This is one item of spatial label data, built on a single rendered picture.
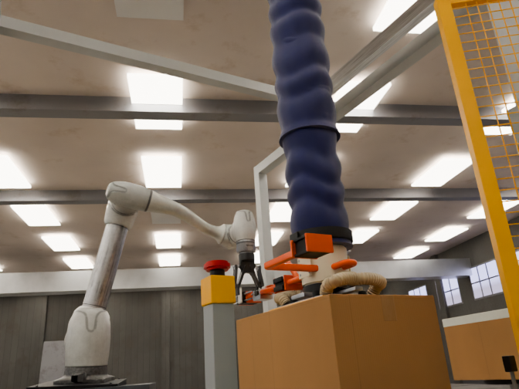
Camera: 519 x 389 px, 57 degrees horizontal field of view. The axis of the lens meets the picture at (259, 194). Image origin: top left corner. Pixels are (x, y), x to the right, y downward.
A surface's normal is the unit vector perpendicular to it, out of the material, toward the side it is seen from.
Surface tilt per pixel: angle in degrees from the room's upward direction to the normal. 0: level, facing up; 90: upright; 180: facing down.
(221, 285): 90
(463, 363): 90
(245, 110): 90
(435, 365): 90
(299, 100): 76
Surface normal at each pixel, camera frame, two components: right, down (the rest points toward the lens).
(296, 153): -0.64, -0.42
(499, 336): -0.93, -0.07
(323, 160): 0.33, -0.56
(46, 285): 0.16, -0.36
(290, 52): -0.43, -0.36
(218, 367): 0.48, -0.33
